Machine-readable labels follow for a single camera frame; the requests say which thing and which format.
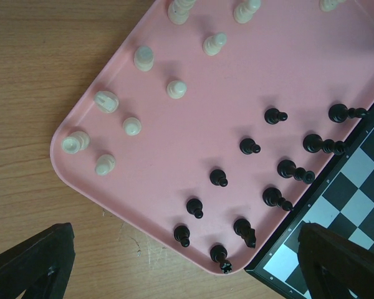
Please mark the pink plastic tray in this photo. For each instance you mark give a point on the pink plastic tray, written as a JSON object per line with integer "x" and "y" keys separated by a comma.
{"x": 290, "y": 56}

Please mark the black and white chessboard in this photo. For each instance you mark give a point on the black and white chessboard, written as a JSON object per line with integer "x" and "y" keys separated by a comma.
{"x": 341, "y": 199}

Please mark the white queen piece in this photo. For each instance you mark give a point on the white queen piece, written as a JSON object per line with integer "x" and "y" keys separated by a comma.
{"x": 178, "y": 11}

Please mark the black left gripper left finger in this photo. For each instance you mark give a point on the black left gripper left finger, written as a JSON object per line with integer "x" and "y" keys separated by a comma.
{"x": 40, "y": 266}

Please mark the black knight piece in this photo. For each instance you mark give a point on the black knight piece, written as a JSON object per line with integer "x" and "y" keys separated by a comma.
{"x": 242, "y": 228}

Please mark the white knight piece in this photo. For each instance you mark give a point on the white knight piece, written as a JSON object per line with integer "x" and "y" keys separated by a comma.
{"x": 106, "y": 101}

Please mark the black rook piece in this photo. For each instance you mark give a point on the black rook piece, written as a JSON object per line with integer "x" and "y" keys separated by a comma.
{"x": 219, "y": 254}

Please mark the white pawn piece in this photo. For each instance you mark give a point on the white pawn piece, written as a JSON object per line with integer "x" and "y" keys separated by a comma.
{"x": 132, "y": 126}
{"x": 105, "y": 164}
{"x": 176, "y": 89}
{"x": 213, "y": 44}
{"x": 329, "y": 5}
{"x": 245, "y": 10}

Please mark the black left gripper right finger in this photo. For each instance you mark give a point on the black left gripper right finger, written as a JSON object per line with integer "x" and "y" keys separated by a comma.
{"x": 332, "y": 266}

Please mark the white rook piece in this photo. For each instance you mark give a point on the white rook piece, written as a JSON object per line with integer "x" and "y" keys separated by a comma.
{"x": 75, "y": 142}

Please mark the black pawn piece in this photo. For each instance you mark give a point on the black pawn piece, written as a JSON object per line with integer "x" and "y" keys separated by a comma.
{"x": 182, "y": 234}
{"x": 272, "y": 116}
{"x": 249, "y": 146}
{"x": 218, "y": 178}
{"x": 195, "y": 207}

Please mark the black bishop piece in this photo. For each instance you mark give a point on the black bishop piece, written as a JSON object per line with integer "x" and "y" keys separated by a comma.
{"x": 273, "y": 197}
{"x": 338, "y": 113}

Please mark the white bishop piece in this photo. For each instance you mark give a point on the white bishop piece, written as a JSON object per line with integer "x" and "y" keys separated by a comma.
{"x": 144, "y": 58}

